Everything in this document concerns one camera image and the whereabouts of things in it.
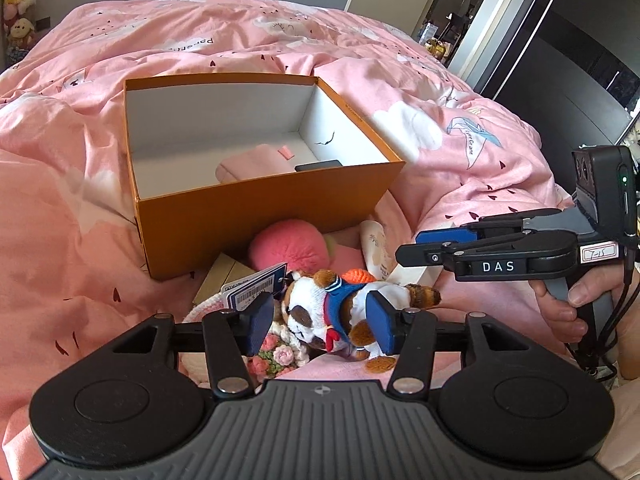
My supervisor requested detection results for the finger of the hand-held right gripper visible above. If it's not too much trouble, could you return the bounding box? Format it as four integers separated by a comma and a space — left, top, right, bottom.
416, 208, 566, 247
396, 232, 576, 268

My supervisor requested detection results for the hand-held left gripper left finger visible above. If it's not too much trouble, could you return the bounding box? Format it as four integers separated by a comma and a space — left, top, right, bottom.
107, 292, 276, 397

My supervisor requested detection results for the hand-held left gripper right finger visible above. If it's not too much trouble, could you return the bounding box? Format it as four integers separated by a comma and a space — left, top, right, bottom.
365, 292, 538, 396

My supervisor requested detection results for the crochet bunny with flowers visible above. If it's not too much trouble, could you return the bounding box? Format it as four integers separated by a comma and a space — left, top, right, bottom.
182, 290, 316, 381

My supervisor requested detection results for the white lotion tube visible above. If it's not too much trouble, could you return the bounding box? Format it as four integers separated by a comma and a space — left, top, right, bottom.
361, 219, 391, 281

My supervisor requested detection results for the knitted dog toy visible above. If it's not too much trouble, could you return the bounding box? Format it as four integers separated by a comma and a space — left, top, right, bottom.
277, 269, 443, 373

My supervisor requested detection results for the small gold box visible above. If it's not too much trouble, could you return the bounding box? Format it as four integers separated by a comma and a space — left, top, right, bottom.
192, 252, 256, 306

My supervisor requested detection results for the pink peach plush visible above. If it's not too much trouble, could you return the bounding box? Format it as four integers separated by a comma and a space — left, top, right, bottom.
248, 220, 341, 286

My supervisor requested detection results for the orange cardboard box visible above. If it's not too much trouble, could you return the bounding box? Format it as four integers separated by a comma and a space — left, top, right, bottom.
123, 74, 407, 281

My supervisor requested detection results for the person's right hand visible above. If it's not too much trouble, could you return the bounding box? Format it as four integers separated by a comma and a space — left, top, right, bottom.
532, 262, 626, 346

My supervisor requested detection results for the blue white label card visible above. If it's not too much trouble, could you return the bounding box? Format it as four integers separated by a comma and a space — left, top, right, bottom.
226, 262, 288, 313

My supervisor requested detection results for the black flat box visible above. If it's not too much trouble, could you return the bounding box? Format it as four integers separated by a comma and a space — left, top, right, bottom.
294, 160, 343, 173

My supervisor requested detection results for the black wardrobe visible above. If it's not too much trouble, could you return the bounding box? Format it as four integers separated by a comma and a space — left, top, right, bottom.
475, 0, 640, 161

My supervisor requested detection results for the pink fabric pouch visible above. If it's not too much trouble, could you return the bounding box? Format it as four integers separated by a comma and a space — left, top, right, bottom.
215, 143, 308, 183

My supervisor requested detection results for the pink printed blanket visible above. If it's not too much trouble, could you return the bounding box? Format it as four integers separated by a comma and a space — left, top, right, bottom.
0, 0, 640, 480

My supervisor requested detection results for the column of plush toys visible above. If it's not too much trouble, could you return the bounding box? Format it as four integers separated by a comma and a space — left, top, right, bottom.
0, 0, 40, 61

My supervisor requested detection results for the black cable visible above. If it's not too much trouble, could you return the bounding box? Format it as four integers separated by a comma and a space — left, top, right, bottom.
575, 240, 640, 378

